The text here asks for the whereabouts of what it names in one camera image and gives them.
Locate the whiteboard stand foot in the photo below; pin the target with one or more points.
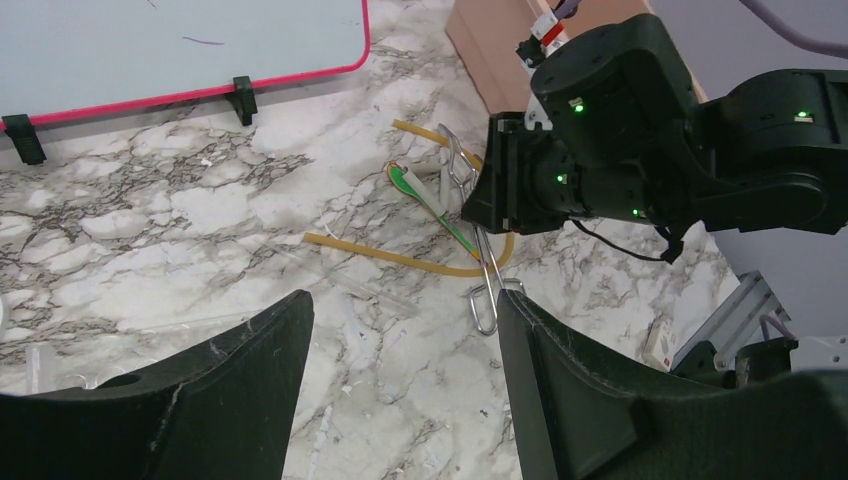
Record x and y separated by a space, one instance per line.
21 131
242 99

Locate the whiteboard stand left foot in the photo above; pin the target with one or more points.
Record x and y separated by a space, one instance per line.
21 131

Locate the white ceramic tube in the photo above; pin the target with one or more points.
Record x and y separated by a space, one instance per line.
445 185
422 193

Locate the whiteboard stand right foot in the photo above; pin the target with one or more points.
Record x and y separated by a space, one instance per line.
242 99

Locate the yellow rubber tubing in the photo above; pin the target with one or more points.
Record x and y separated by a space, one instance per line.
437 252

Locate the clear plastic spot plate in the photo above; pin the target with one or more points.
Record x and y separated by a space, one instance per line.
88 363

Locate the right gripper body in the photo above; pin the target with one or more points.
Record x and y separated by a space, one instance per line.
528 183

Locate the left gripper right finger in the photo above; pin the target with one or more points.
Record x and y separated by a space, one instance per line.
584 411

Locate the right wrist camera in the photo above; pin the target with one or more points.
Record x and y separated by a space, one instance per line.
547 35

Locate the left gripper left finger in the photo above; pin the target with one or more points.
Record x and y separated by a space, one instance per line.
221 409

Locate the pink-framed whiteboard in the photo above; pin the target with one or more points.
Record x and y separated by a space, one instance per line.
65 60

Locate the pink plastic bin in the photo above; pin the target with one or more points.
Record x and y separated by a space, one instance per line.
486 33

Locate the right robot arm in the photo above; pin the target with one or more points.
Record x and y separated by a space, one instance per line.
627 139

